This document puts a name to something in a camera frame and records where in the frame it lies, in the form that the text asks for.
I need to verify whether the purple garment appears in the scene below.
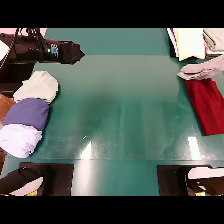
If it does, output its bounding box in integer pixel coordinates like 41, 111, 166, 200
2, 97, 51, 132

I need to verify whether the person's hand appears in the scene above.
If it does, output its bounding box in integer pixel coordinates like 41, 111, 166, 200
176, 62, 215, 82

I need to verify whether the pale lilac garment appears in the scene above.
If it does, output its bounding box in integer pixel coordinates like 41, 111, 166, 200
0, 123, 44, 159

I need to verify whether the cream garment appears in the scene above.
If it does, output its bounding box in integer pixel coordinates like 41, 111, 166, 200
12, 70, 60, 105

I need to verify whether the white folded garment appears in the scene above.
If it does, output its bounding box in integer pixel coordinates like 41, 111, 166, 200
167, 27, 207, 62

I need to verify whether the red garment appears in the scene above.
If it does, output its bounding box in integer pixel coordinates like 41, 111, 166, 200
184, 77, 224, 137

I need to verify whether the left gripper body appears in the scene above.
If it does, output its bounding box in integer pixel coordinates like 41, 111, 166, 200
59, 40, 86, 65

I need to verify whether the black cable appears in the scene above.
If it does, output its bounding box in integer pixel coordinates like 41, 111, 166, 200
12, 27, 48, 52

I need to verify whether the beige folded garment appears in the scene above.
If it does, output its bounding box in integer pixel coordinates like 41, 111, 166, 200
202, 27, 224, 58

